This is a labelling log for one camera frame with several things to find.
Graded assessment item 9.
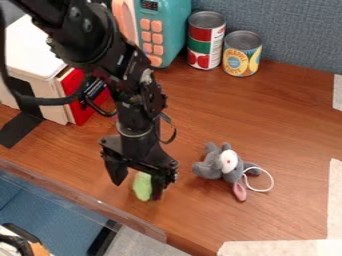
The yellow and blue can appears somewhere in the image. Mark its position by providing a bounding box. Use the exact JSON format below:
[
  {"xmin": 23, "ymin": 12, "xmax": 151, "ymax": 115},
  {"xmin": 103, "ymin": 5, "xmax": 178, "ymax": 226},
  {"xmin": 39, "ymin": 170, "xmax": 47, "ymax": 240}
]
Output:
[{"xmin": 220, "ymin": 30, "xmax": 264, "ymax": 78}]

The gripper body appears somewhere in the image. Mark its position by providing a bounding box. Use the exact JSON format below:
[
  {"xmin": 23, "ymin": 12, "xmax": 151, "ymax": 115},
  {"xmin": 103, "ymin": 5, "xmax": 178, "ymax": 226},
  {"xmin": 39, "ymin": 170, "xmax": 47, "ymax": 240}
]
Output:
[{"xmin": 97, "ymin": 125, "xmax": 181, "ymax": 184}]

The teal toy microwave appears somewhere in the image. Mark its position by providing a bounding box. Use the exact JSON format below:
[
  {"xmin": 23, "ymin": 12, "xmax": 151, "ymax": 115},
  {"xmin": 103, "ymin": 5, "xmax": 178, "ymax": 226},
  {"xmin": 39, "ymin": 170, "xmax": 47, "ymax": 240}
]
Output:
[{"xmin": 110, "ymin": 0, "xmax": 193, "ymax": 69}]

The green toy broccoli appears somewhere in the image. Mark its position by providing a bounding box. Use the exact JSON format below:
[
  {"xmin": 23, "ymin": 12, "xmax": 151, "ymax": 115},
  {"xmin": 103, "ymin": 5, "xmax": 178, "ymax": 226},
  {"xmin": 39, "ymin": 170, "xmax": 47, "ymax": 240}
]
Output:
[{"xmin": 129, "ymin": 171, "xmax": 155, "ymax": 203}]

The red and white can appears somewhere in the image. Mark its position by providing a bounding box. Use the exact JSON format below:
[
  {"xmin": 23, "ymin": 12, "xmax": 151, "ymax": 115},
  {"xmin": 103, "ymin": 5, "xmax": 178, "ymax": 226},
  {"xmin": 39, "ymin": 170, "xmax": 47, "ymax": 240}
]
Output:
[{"xmin": 185, "ymin": 10, "xmax": 228, "ymax": 71}]

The red drawer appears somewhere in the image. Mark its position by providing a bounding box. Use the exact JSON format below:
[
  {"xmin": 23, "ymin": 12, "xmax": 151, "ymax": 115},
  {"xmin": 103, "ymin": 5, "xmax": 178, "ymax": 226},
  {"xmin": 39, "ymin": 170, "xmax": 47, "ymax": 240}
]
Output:
[{"xmin": 54, "ymin": 67, "xmax": 114, "ymax": 127}]

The cabinet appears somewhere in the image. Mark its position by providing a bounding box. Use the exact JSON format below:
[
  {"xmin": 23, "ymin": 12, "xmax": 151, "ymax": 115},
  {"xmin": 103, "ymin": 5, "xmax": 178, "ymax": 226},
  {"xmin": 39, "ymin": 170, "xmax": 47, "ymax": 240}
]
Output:
[{"xmin": 0, "ymin": 13, "xmax": 78, "ymax": 126}]

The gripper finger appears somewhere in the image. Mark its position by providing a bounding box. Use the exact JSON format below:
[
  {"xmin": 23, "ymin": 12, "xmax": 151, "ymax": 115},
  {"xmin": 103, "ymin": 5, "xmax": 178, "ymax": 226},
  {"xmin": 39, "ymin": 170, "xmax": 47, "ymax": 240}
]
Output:
[
  {"xmin": 101, "ymin": 155, "xmax": 131, "ymax": 187},
  {"xmin": 149, "ymin": 173, "xmax": 169, "ymax": 202}
]

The grey plush mouse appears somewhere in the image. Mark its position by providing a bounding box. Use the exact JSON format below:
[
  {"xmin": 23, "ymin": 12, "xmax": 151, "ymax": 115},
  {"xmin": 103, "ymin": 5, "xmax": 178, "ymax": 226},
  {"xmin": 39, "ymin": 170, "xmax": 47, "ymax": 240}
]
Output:
[{"xmin": 191, "ymin": 141, "xmax": 276, "ymax": 203}]

